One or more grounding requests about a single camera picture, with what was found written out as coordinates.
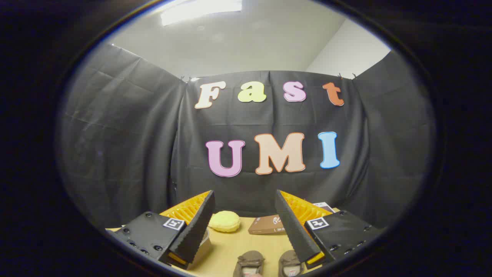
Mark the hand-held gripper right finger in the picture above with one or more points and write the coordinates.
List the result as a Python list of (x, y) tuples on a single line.
[(294, 231)]

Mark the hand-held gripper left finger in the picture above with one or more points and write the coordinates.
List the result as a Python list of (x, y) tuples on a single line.
[(198, 231)]

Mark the beige fabric storage box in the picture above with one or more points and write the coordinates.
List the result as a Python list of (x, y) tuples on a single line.
[(203, 248)]

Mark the brown fuzzy slipper shoe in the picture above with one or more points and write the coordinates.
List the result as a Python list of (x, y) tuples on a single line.
[(248, 259), (288, 263)]

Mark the yellow round plush toy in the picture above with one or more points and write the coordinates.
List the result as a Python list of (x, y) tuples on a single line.
[(225, 222)]

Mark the brown book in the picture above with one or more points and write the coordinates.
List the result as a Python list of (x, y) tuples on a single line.
[(265, 226)]

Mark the white book with portrait cover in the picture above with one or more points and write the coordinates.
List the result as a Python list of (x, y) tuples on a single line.
[(324, 207)]

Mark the black backdrop cloth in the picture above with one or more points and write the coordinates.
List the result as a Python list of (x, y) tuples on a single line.
[(127, 154)]

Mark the ceiling light panel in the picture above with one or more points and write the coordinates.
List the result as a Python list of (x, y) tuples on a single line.
[(200, 9)]

